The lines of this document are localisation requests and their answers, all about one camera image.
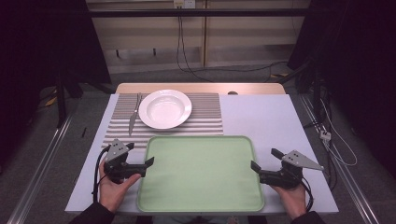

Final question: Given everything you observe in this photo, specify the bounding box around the striped grey placemat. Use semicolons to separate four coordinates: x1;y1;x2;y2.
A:
101;92;224;149

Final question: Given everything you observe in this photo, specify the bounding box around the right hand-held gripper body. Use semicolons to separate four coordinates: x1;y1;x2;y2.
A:
259;149;325;189

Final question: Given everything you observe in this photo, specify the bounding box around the light green tray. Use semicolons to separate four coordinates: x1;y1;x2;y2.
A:
136;135;265;214

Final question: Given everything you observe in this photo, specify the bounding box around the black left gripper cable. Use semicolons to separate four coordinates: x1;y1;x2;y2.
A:
92;145;112;203

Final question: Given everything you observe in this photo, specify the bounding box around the black hanging cable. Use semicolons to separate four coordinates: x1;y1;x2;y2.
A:
176;15;216;83

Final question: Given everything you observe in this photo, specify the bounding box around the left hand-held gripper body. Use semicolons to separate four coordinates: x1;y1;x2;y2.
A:
103;138;148;184

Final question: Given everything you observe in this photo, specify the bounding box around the black floor cable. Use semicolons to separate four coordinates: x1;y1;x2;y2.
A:
186;61;289;75

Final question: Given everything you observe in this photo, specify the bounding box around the white cable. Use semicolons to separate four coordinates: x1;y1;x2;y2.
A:
319;98;359;167

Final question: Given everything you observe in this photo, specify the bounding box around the white wall socket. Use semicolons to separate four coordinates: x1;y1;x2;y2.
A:
173;0;196;9

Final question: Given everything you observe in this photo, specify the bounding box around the black metal stand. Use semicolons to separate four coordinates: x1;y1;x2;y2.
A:
55;69;68;129

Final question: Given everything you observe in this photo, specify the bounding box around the silver table knife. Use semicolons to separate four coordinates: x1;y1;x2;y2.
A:
128;92;144;137

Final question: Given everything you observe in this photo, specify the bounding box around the metal floor rail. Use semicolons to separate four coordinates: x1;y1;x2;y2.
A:
298;92;380;224
7;113;76;224

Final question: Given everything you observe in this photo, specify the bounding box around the person's left hand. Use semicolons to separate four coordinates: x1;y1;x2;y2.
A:
98;161;142;214

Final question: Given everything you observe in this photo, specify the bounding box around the person's right hand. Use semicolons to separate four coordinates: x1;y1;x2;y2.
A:
270;183;307;220

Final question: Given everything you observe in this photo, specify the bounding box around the black curtain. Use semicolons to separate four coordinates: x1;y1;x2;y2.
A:
288;0;396;178
0;0;112;169

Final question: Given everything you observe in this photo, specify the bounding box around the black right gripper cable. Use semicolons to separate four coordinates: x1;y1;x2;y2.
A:
299;176;315;213

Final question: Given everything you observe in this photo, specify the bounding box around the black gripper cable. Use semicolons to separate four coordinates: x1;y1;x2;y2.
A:
92;145;112;203
299;176;315;213

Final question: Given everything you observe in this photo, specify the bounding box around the white deep plate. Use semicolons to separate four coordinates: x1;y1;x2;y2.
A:
138;89;193;131

